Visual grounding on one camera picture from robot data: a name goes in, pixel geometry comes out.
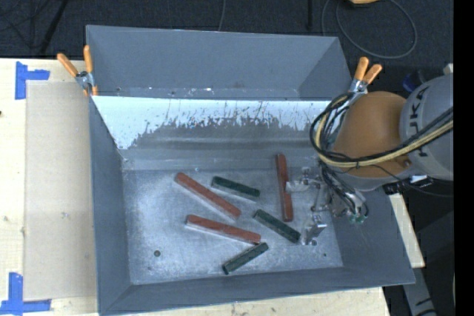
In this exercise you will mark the grey metal bin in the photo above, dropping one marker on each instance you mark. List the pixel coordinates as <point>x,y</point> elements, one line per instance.
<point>207,66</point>

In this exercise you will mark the dark green flat block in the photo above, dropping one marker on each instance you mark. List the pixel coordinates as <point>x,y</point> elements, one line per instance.
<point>235,188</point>
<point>277,226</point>
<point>245,258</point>

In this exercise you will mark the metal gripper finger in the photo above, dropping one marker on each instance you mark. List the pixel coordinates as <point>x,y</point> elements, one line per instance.
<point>313,230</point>
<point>296,187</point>

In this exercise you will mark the pale flat board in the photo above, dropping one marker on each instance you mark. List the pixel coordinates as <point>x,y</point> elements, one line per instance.
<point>55,177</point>

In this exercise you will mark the red-brown flat block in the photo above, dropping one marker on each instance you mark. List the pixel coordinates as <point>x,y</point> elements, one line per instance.
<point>284,192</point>
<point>207,195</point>
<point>222,228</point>

